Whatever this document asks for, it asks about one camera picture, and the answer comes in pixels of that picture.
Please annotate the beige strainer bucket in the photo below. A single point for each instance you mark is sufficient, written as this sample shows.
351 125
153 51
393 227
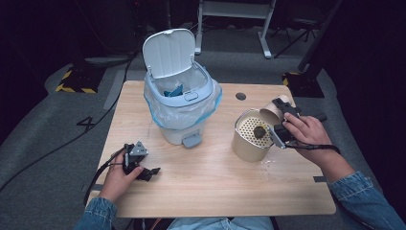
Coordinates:
247 151

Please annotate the person's right hand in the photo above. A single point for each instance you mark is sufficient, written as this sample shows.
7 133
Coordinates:
311 134

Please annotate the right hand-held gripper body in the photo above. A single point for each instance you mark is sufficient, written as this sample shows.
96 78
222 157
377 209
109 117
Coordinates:
282 134

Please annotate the dark wet clump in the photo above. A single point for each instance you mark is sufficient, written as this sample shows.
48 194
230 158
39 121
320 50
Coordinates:
260 132

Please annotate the person's legs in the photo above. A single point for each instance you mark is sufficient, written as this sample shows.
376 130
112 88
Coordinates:
220 223

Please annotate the person's left hand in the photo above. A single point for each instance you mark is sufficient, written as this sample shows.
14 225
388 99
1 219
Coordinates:
115 179

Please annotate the white desk frame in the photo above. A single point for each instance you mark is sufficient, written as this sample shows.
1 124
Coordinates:
234 9

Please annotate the black tripod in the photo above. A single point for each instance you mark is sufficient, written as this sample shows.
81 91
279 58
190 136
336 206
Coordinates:
301 25

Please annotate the paper cup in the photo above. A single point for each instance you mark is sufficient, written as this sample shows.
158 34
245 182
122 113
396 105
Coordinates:
271 113

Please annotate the black stand pole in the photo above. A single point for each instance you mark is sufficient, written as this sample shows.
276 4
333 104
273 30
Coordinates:
319 41

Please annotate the perforated strainer insert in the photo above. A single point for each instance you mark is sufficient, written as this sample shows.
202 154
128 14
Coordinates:
249 131

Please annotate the white pedal trash bin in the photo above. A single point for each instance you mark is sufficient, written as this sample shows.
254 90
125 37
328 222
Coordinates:
169 52

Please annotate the clear plastic bin liner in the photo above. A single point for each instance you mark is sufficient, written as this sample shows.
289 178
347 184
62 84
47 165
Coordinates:
178 116

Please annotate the yellow black striped base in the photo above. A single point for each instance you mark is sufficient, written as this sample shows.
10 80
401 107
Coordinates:
79 80
303 84

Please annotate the grey tape piece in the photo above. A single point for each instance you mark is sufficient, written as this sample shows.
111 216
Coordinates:
320 179

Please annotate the blue packet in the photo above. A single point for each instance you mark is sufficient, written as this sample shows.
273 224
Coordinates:
174 92

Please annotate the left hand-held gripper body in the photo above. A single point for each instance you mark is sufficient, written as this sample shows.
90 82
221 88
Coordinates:
134 155

